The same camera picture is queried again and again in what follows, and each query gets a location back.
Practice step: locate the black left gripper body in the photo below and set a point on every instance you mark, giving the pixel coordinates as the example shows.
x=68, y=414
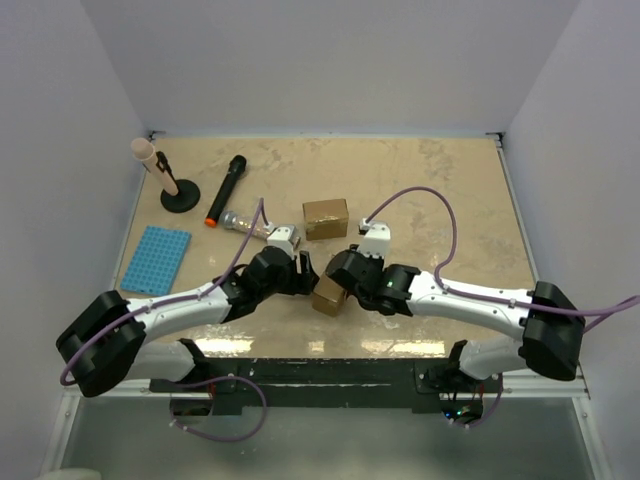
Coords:
x=290, y=282

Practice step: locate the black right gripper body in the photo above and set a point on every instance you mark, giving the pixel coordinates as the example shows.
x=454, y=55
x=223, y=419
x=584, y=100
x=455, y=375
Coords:
x=379, y=263

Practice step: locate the small cardboard box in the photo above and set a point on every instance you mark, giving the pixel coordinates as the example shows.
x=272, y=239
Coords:
x=328, y=297

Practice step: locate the taped cardboard box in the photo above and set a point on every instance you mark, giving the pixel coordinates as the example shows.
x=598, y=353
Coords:
x=325, y=219

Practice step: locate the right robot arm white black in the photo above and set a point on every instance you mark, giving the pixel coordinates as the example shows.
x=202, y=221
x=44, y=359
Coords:
x=539, y=330

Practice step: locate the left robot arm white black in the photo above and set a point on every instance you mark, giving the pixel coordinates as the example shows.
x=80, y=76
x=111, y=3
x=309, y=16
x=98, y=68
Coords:
x=114, y=339

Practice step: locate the silver glitter microphone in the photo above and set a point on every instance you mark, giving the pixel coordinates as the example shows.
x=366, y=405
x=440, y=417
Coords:
x=230, y=220

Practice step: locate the black microphone orange end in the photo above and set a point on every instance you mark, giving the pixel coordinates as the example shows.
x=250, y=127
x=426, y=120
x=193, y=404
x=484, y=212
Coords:
x=236, y=169

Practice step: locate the blue studded building plate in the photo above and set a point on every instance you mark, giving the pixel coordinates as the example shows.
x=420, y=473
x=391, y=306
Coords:
x=156, y=261

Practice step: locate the beige microphone on stand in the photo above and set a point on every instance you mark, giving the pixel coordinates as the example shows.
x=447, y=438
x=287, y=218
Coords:
x=144, y=151

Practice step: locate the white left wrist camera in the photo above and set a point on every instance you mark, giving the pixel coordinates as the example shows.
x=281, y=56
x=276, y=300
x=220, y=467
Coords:
x=286, y=238

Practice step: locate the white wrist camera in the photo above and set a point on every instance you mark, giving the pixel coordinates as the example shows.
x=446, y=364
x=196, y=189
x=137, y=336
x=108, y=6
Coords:
x=286, y=238
x=376, y=239

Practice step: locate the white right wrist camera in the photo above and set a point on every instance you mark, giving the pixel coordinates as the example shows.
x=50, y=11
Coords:
x=376, y=239

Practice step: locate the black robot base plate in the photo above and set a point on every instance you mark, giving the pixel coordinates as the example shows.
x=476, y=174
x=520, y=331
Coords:
x=403, y=383

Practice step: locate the aluminium frame rail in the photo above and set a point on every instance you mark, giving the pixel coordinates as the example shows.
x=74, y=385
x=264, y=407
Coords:
x=519, y=384

